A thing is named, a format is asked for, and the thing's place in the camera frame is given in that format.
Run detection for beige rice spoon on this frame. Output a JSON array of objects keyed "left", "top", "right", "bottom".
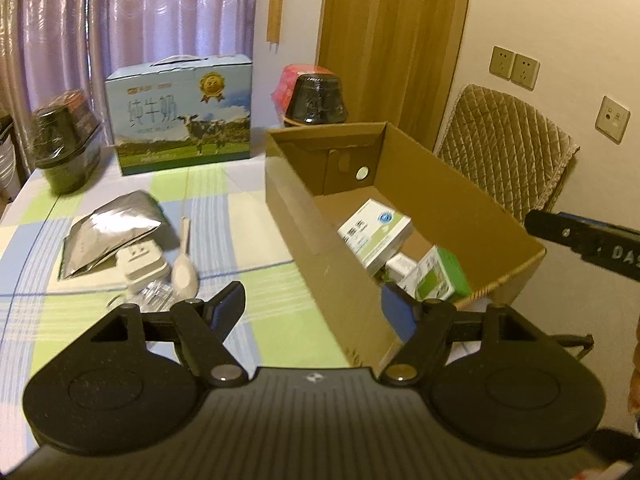
[{"left": 171, "top": 217, "right": 200, "bottom": 300}]

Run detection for clear plastic blister pack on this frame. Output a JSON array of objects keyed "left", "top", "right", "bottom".
[{"left": 106, "top": 281, "right": 176, "bottom": 313}]

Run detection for green medicine box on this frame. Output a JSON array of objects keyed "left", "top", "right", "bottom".
[{"left": 398, "top": 246, "right": 472, "bottom": 301}]

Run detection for white slim medicine box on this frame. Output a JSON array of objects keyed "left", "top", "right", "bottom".
[{"left": 384, "top": 252, "right": 416, "bottom": 284}]

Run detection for white power adapter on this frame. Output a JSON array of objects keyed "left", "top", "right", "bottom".
[{"left": 115, "top": 240, "right": 170, "bottom": 294}]

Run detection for silver foil pouch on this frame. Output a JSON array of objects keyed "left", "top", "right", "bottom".
[{"left": 58, "top": 191, "right": 168, "bottom": 280}]

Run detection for quilted brown chair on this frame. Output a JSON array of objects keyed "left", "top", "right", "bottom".
[{"left": 437, "top": 84, "right": 579, "bottom": 222}]

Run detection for brown cardboard box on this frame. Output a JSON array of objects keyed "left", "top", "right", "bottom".
[{"left": 265, "top": 122, "right": 546, "bottom": 370}]

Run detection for blue milk carton box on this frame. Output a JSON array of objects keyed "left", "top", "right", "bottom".
[{"left": 105, "top": 54, "right": 253, "bottom": 174}]

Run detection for dark wrapped bowl container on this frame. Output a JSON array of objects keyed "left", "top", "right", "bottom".
[{"left": 32, "top": 89, "right": 102, "bottom": 195}]

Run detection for red packaged box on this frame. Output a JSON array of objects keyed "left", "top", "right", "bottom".
[{"left": 271, "top": 64, "right": 333, "bottom": 116}]

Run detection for wooden door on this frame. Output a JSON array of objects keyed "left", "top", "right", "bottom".
[{"left": 317, "top": 0, "right": 469, "bottom": 148}]

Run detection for purple curtain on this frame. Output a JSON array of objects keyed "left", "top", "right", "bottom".
[{"left": 1, "top": 0, "right": 256, "bottom": 168}]

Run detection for wall socket plates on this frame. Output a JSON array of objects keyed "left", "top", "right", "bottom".
[{"left": 488, "top": 46, "right": 540, "bottom": 91}]

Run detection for wooden wall hanger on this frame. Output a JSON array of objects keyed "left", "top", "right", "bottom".
[{"left": 266, "top": 0, "right": 283, "bottom": 47}]

